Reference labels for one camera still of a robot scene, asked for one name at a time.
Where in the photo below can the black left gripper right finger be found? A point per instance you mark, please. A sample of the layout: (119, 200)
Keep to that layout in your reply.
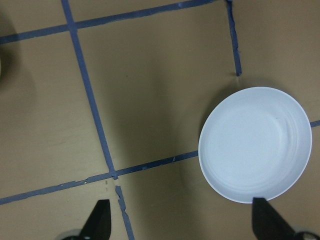
(267, 223)

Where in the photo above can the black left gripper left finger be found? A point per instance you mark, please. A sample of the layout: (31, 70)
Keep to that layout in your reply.
(98, 224)

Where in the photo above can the light blue plate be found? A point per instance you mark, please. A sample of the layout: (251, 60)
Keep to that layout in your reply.
(255, 143)

